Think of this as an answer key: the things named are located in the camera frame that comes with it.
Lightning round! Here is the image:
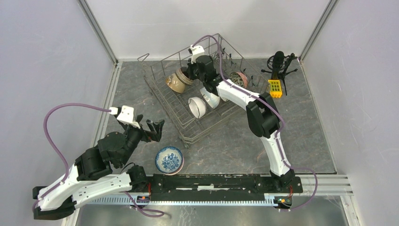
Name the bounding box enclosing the white bowl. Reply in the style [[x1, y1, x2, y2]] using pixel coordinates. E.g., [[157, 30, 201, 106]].
[[165, 73, 186, 93], [199, 87, 221, 109], [188, 97, 207, 119]]

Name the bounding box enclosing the floral brown patterned bowl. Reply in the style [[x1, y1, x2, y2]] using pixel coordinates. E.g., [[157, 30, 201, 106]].
[[229, 72, 248, 89]]

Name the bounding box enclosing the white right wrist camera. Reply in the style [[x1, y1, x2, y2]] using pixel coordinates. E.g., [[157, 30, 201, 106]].
[[189, 45, 205, 64]]

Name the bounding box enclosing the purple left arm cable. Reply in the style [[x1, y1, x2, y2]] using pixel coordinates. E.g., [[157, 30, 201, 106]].
[[31, 103, 166, 218]]

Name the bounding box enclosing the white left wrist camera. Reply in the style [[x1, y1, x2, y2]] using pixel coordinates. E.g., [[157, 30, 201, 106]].
[[109, 105, 141, 130]]

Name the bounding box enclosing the yellow block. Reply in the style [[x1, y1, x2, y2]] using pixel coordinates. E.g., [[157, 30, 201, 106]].
[[268, 80, 283, 98]]

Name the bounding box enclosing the brown rimmed cream bowl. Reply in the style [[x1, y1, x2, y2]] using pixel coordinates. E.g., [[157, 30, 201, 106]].
[[176, 67, 194, 86]]

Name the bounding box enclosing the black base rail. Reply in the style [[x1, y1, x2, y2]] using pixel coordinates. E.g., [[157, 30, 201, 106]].
[[148, 174, 303, 202]]

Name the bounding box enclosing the grey wire dish rack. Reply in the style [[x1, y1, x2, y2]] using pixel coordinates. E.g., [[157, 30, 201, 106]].
[[137, 33, 270, 147]]

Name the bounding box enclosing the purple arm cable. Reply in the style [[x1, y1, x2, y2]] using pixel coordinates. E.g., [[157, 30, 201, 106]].
[[31, 103, 166, 218], [191, 34, 319, 213]]

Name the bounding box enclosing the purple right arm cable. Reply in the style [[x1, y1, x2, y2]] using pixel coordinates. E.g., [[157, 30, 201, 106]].
[[191, 34, 319, 213]]

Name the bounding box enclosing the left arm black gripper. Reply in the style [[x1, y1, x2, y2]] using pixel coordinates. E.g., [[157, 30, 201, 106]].
[[119, 114, 166, 166]]

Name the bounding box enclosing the blue floral bowl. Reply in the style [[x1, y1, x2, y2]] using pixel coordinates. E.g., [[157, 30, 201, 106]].
[[155, 146, 184, 174]]

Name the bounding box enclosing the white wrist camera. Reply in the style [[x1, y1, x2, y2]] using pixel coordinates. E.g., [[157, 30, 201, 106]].
[[189, 45, 205, 64], [109, 105, 141, 130]]

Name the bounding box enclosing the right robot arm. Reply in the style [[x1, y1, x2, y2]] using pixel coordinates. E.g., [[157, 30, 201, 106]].
[[144, 56, 295, 192]]

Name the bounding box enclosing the pink bowl under blue bowl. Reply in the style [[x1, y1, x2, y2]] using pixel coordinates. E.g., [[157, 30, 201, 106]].
[[165, 159, 184, 176]]

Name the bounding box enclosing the black microphone on tripod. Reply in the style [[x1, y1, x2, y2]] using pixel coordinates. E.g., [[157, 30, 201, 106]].
[[261, 51, 298, 95]]

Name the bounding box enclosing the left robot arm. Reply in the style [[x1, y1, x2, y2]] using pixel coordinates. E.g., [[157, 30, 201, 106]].
[[32, 120, 165, 220]]

